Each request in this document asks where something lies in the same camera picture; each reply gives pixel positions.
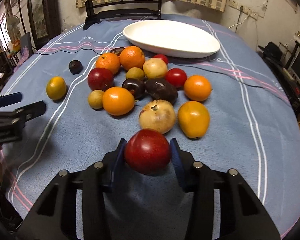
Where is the small tan longan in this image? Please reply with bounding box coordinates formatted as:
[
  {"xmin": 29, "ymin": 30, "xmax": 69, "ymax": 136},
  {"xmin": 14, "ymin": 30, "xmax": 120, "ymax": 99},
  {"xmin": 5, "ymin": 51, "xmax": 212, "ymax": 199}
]
[{"xmin": 88, "ymin": 90, "xmax": 104, "ymax": 109}]

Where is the wall power strip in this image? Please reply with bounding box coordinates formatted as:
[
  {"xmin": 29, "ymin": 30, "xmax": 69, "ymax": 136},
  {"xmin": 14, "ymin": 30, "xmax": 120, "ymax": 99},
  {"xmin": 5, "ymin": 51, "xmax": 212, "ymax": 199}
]
[{"xmin": 228, "ymin": 0, "xmax": 259, "ymax": 20}]

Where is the white oval plate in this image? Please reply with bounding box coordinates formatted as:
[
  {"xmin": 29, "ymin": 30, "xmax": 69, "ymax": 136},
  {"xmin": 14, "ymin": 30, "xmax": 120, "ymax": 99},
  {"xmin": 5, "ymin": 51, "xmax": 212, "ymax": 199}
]
[{"xmin": 123, "ymin": 20, "xmax": 221, "ymax": 59}]

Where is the yellow green fruit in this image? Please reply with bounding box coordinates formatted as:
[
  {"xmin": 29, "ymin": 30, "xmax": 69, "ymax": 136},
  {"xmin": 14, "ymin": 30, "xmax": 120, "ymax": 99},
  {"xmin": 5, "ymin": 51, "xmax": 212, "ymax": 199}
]
[{"xmin": 46, "ymin": 76, "xmax": 67, "ymax": 101}]

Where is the round orange fruit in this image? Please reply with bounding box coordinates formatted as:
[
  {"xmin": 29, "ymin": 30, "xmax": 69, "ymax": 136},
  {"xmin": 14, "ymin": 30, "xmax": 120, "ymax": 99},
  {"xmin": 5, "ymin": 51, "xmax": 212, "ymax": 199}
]
[{"xmin": 183, "ymin": 75, "xmax": 212, "ymax": 102}]

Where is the small yellow fruit centre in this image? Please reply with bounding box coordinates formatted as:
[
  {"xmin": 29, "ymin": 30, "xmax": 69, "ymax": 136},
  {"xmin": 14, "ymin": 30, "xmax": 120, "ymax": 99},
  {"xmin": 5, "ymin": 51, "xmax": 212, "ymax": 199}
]
[{"xmin": 126, "ymin": 67, "xmax": 145, "ymax": 81}]

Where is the red tomato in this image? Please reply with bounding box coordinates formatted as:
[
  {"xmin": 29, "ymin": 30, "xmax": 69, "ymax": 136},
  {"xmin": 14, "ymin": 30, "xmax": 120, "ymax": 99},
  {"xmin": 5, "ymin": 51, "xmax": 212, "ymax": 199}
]
[
  {"xmin": 164, "ymin": 68, "xmax": 187, "ymax": 88},
  {"xmin": 153, "ymin": 54, "xmax": 169, "ymax": 64}
]

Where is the small dark purple fruit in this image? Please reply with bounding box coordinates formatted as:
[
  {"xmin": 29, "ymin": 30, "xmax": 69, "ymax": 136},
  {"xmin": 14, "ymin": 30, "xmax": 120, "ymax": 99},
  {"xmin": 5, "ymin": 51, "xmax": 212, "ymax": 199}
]
[{"xmin": 68, "ymin": 60, "xmax": 83, "ymax": 74}]

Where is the speckled pale yellow fruit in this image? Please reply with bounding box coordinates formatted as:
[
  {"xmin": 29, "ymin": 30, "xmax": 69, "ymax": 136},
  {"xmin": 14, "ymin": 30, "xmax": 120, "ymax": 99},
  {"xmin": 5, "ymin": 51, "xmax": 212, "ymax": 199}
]
[{"xmin": 139, "ymin": 100, "xmax": 176, "ymax": 134}]

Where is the dark purple plum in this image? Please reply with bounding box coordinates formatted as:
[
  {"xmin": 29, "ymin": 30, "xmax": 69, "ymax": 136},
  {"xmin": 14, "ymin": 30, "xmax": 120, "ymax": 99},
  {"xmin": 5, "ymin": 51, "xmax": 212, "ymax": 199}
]
[{"xmin": 122, "ymin": 78, "xmax": 146, "ymax": 100}]

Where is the white power cable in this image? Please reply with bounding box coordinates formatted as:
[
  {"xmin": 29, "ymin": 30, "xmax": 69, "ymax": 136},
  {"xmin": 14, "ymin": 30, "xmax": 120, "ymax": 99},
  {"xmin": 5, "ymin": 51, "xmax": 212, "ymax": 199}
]
[{"xmin": 227, "ymin": 12, "xmax": 251, "ymax": 30}]

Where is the large mandarin orange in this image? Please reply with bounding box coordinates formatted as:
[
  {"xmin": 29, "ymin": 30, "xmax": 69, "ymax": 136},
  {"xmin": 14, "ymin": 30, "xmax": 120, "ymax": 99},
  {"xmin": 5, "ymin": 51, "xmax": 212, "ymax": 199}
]
[{"xmin": 119, "ymin": 46, "xmax": 145, "ymax": 71}]

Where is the blue plaid tablecloth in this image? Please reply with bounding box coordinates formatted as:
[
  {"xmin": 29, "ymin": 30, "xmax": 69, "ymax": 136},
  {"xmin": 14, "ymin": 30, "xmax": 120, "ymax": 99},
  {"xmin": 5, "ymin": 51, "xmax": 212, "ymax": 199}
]
[{"xmin": 3, "ymin": 15, "xmax": 300, "ymax": 236}]

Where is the wrinkled dark passion fruit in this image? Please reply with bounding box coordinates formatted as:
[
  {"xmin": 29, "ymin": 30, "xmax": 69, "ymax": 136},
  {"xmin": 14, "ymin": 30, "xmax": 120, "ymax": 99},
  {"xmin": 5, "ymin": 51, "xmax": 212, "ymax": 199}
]
[{"xmin": 145, "ymin": 79, "xmax": 178, "ymax": 104}]

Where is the dark framed picture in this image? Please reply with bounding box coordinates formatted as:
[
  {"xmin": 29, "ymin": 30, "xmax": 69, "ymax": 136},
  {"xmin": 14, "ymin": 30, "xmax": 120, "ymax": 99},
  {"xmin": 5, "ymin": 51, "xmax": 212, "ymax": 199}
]
[{"xmin": 27, "ymin": 0, "xmax": 61, "ymax": 50}]

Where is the pale yellow round fruit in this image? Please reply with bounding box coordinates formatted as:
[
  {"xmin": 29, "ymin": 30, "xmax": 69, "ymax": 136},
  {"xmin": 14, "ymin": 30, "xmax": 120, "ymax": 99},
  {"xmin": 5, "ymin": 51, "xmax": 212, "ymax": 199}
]
[{"xmin": 143, "ymin": 58, "xmax": 168, "ymax": 79}]

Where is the black desk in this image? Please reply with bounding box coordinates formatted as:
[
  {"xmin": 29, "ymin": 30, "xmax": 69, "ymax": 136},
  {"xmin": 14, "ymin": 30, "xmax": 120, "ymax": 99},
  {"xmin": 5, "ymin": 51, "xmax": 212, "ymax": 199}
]
[{"xmin": 258, "ymin": 41, "xmax": 300, "ymax": 116}]

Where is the dark red plum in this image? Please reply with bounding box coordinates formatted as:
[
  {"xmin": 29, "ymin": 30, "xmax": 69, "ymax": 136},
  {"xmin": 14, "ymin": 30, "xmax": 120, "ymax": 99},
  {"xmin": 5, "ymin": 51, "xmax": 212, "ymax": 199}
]
[{"xmin": 87, "ymin": 68, "xmax": 114, "ymax": 92}]

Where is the round fish screen stand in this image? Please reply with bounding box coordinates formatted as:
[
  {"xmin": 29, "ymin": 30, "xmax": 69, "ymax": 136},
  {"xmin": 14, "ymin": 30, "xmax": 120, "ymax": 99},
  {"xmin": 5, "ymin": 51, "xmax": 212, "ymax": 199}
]
[{"xmin": 83, "ymin": 0, "xmax": 162, "ymax": 30}]

